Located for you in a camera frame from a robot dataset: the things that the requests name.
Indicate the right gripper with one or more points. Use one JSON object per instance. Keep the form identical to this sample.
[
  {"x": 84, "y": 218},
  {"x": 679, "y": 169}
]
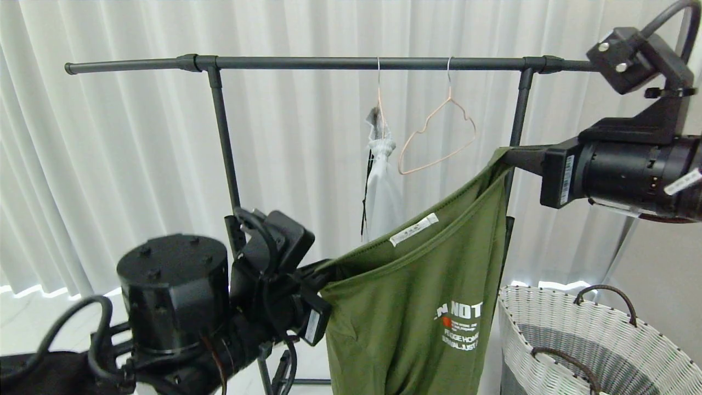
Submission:
[{"x": 620, "y": 175}]

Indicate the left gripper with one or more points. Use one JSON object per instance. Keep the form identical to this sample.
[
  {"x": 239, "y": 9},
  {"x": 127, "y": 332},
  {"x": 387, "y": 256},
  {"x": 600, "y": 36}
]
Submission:
[{"x": 263, "y": 334}]

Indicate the green long-sleeved shirt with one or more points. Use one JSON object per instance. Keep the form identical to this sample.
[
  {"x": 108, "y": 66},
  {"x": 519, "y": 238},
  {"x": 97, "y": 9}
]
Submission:
[{"x": 395, "y": 318}]

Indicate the pale grey shorts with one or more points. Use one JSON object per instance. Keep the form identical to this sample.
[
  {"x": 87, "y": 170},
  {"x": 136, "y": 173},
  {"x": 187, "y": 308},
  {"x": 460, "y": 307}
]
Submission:
[{"x": 381, "y": 192}]

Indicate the pink clothes hanger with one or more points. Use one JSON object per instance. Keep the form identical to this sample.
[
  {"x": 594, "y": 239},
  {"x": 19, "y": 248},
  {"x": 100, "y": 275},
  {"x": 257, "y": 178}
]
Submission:
[
  {"x": 378, "y": 82},
  {"x": 449, "y": 82}
]

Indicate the white laundry basket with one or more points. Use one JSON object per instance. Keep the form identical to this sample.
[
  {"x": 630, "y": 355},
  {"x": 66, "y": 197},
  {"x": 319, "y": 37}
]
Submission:
[{"x": 603, "y": 329}]

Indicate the black clothes rack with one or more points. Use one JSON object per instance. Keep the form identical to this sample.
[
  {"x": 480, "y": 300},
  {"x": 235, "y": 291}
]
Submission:
[{"x": 301, "y": 63}]

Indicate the white curtain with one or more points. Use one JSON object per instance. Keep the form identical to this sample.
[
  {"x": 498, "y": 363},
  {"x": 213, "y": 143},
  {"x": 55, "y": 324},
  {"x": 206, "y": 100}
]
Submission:
[{"x": 137, "y": 164}]

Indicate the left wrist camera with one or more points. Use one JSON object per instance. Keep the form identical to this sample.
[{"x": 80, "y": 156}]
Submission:
[{"x": 279, "y": 247}]

